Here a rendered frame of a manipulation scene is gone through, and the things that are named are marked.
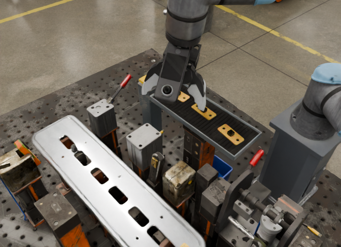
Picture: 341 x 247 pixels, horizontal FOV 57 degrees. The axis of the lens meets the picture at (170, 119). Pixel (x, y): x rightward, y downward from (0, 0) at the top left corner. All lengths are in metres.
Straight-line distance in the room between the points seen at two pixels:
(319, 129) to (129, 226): 0.67
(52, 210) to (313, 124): 0.85
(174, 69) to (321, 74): 0.53
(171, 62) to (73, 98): 1.29
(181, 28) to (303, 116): 0.64
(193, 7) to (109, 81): 1.42
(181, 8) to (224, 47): 3.00
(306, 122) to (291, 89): 2.04
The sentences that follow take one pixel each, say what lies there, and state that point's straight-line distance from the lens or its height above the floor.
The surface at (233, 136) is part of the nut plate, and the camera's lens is 0.98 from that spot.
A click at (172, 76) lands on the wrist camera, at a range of 0.62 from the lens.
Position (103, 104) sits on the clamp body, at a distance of 1.25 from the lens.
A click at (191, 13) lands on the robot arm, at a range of 0.57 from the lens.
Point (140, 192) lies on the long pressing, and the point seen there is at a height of 1.00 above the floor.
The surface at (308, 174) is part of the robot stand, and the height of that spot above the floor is 0.95.
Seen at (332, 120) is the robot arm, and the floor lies 1.25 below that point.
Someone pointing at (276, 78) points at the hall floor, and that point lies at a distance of 3.23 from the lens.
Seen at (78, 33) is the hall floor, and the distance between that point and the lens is 3.91.
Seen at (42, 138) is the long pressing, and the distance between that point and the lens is 1.27.
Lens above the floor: 1.88
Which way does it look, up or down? 45 degrees down
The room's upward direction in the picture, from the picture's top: straight up
